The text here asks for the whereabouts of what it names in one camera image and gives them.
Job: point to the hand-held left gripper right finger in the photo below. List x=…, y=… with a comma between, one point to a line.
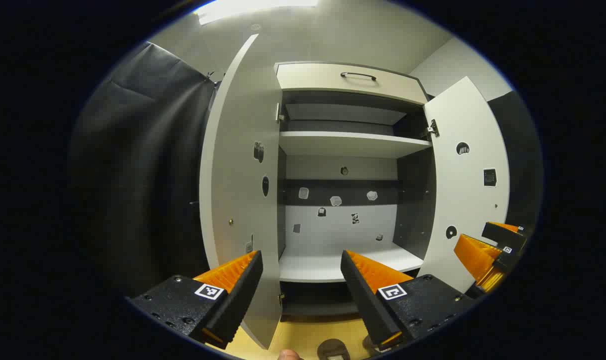
x=368, y=305

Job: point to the metal door hinge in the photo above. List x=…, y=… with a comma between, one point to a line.
x=433, y=129
x=281, y=115

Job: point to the black metal clip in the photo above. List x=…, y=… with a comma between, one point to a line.
x=210, y=76

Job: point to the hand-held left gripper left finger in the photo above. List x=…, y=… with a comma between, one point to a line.
x=235, y=300

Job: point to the cream cabinet drawer front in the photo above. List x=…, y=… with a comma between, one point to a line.
x=323, y=80

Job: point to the white cabinet door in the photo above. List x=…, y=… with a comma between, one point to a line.
x=465, y=200
x=243, y=150

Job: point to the white cabinet shelf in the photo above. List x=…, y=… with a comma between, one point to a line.
x=348, y=144

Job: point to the white shoe cabinet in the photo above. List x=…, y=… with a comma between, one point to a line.
x=340, y=235

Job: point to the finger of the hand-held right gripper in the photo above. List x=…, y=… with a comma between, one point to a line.
x=478, y=257
x=505, y=237

